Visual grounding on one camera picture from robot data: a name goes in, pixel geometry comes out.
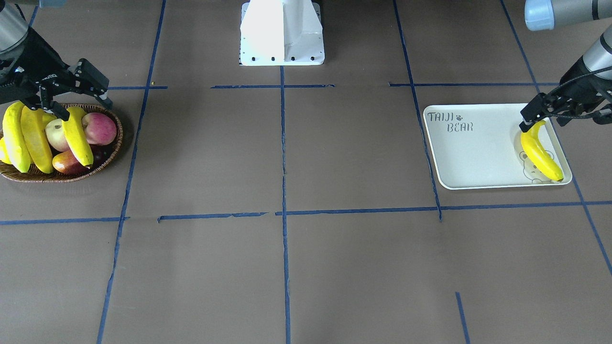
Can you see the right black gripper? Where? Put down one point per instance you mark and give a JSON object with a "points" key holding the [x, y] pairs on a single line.
{"points": [[32, 62]]}

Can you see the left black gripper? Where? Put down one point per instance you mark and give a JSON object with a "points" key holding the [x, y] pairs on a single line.
{"points": [[579, 79]]}

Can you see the yellow banana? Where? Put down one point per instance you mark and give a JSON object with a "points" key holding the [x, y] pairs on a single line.
{"points": [[536, 152], [75, 135], [15, 143], [33, 131]]}

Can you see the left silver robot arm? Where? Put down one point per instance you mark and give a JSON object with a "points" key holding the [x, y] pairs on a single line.
{"points": [[548, 15]]}

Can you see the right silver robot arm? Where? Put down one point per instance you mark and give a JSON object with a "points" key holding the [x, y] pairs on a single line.
{"points": [[13, 28]]}

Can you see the brown wicker basket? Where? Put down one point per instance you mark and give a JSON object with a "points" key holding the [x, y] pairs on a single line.
{"points": [[103, 155]]}

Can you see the pale green apple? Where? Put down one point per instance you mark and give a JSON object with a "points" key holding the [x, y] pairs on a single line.
{"points": [[55, 135]]}

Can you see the pink red apple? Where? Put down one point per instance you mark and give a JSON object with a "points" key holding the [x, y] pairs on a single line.
{"points": [[99, 129]]}

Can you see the red yellow mango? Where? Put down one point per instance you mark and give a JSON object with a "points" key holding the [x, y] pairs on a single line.
{"points": [[66, 163]]}

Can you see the white rectangular tray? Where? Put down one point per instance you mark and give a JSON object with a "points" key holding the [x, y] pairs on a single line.
{"points": [[480, 147]]}

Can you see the yellow lemon fruit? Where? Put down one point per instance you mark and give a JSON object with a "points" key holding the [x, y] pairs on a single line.
{"points": [[4, 156]]}

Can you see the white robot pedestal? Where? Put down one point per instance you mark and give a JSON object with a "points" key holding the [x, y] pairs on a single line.
{"points": [[281, 33]]}

